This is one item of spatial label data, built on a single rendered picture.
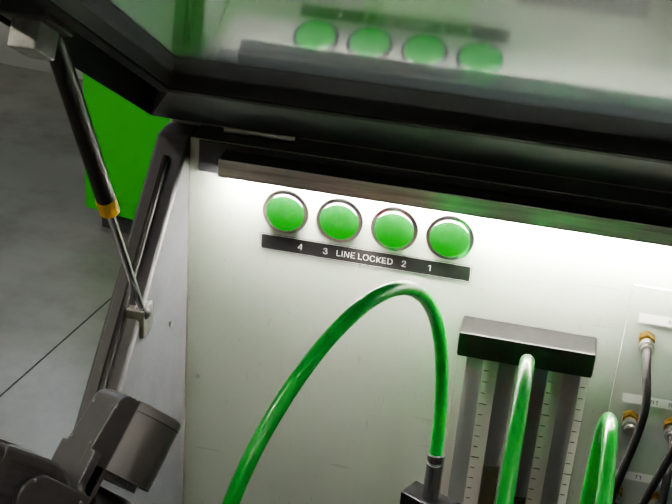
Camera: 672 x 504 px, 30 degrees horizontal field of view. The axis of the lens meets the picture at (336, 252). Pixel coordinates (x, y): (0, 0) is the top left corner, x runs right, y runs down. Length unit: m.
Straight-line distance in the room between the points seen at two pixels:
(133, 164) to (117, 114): 0.17
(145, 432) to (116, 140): 3.30
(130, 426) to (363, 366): 0.51
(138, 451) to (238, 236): 0.47
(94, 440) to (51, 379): 2.66
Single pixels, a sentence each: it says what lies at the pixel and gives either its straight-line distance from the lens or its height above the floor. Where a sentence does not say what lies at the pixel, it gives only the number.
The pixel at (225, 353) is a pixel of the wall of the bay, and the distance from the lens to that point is 1.47.
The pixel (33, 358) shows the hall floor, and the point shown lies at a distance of 3.72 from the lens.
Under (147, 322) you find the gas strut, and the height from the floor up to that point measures 1.30.
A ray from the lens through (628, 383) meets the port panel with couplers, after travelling 1.40.
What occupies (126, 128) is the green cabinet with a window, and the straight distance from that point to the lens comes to 4.20.
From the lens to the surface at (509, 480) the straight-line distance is 1.05.
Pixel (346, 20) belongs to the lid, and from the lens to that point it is 0.86.
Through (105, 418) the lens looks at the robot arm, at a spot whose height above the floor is 1.41.
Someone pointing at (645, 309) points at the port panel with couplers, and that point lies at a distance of 1.36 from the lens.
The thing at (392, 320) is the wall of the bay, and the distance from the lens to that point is 1.39.
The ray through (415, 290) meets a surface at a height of 1.40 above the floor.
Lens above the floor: 1.96
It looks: 27 degrees down
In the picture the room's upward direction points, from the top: 5 degrees clockwise
